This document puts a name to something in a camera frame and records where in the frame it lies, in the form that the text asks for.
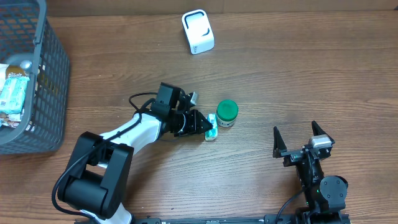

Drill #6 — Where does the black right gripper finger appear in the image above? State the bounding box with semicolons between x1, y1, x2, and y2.
312;121;326;136
272;126;287;158

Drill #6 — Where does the teal tissue pack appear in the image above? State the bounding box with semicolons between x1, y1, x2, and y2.
205;113;218;141

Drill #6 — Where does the green lid jar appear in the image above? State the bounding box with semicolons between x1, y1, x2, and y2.
216;100;239;128

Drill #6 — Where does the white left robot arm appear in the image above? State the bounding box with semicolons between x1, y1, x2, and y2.
51;83;213;224

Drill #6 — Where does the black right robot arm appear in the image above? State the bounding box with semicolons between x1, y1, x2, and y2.
269;121;351;224

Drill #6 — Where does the white barcode scanner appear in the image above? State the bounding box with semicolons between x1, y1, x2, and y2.
182;9;215;55

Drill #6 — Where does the light blue wipes pack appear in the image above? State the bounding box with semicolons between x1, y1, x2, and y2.
1;77;30;114

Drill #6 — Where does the brown snack packet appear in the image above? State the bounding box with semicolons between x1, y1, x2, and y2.
6;65;30;80

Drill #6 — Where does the dark grey plastic basket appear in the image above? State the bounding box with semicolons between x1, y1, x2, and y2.
1;0;70;154

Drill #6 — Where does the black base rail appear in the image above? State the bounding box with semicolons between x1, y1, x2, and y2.
132;215;351;224

